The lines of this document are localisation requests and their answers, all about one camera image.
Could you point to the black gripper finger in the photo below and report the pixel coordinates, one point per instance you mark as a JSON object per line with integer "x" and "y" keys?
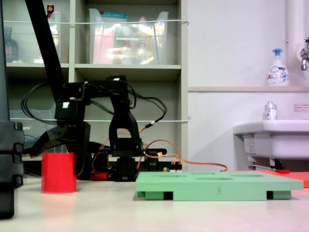
{"x": 53, "y": 135}
{"x": 83, "y": 145}

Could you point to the red octagonal pillar block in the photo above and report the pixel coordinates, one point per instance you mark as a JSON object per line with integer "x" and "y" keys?
{"x": 59, "y": 172}

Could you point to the green shape-hole board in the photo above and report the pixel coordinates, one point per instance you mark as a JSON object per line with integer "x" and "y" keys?
{"x": 205, "y": 187}

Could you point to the red base clamp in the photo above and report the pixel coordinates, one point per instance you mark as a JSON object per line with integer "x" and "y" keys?
{"x": 97, "y": 176}

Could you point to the notched black stack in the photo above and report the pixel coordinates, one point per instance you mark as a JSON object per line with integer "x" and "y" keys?
{"x": 10, "y": 149}

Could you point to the beige shelf unit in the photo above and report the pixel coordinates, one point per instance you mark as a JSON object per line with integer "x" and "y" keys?
{"x": 128, "y": 70}

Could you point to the black table clamp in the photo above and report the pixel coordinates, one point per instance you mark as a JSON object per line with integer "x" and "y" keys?
{"x": 153, "y": 159}

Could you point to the black tripod leg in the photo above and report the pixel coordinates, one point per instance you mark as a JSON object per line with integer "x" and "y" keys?
{"x": 43, "y": 36}

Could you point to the narrow clear plastic bin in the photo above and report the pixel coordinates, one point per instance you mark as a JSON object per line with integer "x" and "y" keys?
{"x": 58, "y": 29}

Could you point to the dark round bottle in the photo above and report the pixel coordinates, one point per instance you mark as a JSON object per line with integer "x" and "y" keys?
{"x": 10, "y": 48}

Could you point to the small circuit board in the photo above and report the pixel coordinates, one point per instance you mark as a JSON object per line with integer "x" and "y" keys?
{"x": 176, "y": 169}

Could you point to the yellow-label bottle pink cap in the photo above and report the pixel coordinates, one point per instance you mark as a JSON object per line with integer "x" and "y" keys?
{"x": 143, "y": 41}

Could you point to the brown bottle red cap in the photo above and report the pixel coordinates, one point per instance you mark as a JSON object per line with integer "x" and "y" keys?
{"x": 50, "y": 9}

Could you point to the blue-edged zip bag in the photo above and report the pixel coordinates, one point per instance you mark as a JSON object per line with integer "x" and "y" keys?
{"x": 113, "y": 15}

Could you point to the large clear plastic bin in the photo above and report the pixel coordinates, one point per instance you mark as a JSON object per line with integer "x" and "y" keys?
{"x": 159, "y": 43}

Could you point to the sink sticker label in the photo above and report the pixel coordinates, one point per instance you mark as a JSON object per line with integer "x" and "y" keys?
{"x": 249, "y": 145}

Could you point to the small clear sanitizer bottle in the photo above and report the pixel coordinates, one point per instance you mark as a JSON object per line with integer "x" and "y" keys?
{"x": 270, "y": 112}

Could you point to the white sink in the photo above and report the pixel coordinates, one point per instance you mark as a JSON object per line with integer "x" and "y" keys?
{"x": 285, "y": 140}

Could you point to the white blue soap pump bottle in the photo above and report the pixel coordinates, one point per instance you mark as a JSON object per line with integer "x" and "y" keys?
{"x": 277, "y": 72}

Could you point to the red flat mat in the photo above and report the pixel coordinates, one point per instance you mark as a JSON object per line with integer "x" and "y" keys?
{"x": 299, "y": 177}

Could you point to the chrome faucet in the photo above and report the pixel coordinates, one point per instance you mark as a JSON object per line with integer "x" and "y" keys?
{"x": 304, "y": 56}

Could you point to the red-print wall label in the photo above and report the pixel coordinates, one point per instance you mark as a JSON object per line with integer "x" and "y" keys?
{"x": 301, "y": 108}

